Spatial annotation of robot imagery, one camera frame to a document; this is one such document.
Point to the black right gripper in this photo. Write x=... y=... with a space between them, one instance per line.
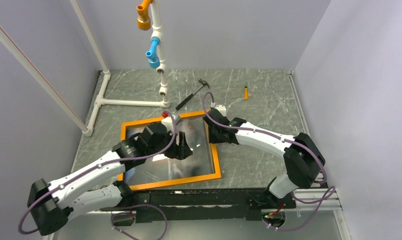
x=212 y=139

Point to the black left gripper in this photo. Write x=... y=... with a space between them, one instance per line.
x=181 y=151

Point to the orange picture frame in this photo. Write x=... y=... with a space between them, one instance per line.
x=188 y=180

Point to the yellow handled screwdriver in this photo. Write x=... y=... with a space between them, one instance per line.
x=246 y=92

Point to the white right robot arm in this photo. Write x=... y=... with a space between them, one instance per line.
x=302 y=159

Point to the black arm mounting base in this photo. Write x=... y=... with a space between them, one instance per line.
x=204 y=204

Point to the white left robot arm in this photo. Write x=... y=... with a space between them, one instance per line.
x=53 y=204

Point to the black claw hammer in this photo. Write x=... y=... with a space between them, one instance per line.
x=190 y=96

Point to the blue pipe nozzle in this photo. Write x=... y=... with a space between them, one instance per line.
x=151 y=54

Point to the orange pipe nozzle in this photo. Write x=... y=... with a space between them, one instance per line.
x=143 y=19

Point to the white diagonal pole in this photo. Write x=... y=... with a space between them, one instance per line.
x=17 y=53

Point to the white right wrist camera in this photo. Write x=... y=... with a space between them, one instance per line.
x=221 y=109

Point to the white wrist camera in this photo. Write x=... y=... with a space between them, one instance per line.
x=168 y=122
x=221 y=109

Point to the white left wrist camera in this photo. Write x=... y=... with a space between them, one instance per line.
x=168 y=122

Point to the aluminium table edge rail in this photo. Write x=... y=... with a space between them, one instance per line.
x=289 y=74

